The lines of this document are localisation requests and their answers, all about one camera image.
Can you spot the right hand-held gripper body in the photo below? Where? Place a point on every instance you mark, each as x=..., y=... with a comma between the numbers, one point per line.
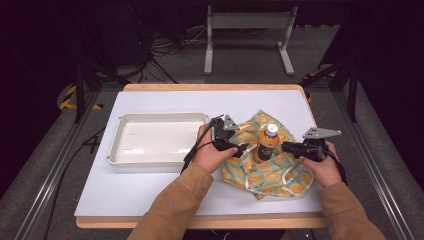
x=315, y=146

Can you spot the white plastic tray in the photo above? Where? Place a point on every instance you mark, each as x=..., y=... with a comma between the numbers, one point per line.
x=156, y=140

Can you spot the person's right hand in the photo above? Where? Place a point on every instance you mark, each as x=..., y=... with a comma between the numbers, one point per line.
x=325, y=171

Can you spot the black metal stand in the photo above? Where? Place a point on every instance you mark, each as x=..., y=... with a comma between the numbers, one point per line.
x=80, y=90
x=351, y=86

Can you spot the person's left hand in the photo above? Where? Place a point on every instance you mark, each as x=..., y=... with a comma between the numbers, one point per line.
x=210, y=155

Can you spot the white metal table frame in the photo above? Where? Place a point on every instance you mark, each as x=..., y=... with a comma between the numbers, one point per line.
x=250, y=20

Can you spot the orange juice bottle white cap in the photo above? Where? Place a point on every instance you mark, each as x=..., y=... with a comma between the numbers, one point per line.
x=266, y=143

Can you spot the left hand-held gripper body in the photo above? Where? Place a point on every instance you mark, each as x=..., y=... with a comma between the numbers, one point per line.
x=224, y=135

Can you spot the white table cover sheet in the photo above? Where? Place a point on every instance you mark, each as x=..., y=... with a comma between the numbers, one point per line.
x=150, y=190

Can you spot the yellow black hazard tape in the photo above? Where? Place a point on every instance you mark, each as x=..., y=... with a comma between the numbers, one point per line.
x=68, y=100

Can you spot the orange print cloth bag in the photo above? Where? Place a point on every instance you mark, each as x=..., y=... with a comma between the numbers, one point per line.
x=266, y=176

